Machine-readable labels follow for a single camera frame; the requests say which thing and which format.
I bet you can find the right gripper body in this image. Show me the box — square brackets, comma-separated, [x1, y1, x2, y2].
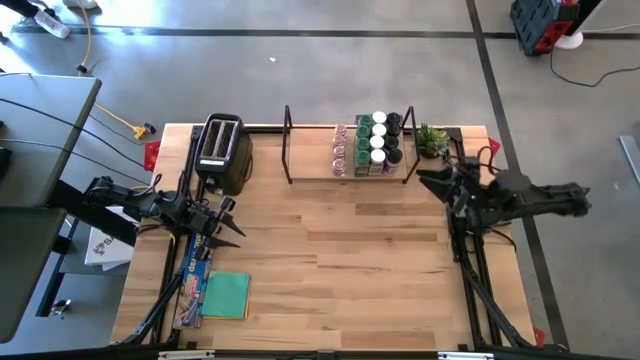
[451, 159, 496, 219]

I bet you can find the black toaster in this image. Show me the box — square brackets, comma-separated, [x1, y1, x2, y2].
[193, 112, 255, 197]

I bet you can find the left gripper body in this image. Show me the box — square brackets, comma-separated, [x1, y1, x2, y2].
[187, 197, 236, 237]

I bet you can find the tan floor cable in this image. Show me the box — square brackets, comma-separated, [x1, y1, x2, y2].
[75, 4, 94, 75]

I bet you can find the light grey desk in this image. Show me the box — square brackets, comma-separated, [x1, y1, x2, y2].
[0, 73, 103, 209]

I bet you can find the white power strip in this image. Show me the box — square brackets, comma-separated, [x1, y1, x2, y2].
[33, 9, 71, 40]

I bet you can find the purple-label bottle black lid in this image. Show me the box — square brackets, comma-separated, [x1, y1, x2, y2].
[383, 147, 404, 176]

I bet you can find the teal folded cloth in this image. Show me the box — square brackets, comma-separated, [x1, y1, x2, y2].
[199, 270, 252, 320]

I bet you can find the white cardboard box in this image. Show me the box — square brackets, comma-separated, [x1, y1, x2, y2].
[83, 227, 136, 272]

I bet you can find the blue plastic wrap box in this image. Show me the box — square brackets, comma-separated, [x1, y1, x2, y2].
[172, 229, 216, 330]

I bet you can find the wooden shelf with black frame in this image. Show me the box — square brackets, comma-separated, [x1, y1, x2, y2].
[281, 103, 421, 186]

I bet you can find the yellow extension cord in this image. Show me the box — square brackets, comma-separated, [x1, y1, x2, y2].
[93, 102, 157, 141]

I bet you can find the black metal rig frame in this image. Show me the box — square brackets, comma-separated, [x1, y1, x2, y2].
[112, 122, 571, 360]

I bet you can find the dark blue and red crate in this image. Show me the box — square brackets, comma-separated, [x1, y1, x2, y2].
[509, 0, 584, 57]

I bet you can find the black floor cable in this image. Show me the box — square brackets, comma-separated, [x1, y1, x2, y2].
[549, 47, 640, 89]

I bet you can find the white stand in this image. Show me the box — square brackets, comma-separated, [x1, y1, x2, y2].
[554, 0, 609, 51]

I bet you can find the small potted succulent plant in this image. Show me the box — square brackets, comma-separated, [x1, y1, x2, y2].
[416, 123, 450, 160]

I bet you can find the silver bracket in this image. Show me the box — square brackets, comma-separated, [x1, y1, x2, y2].
[158, 349, 216, 360]
[438, 351, 496, 360]

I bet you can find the dark grey desk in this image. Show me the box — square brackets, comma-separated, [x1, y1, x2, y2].
[0, 206, 69, 344]

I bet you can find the grey metal bar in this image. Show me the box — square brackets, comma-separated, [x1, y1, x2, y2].
[618, 134, 640, 189]

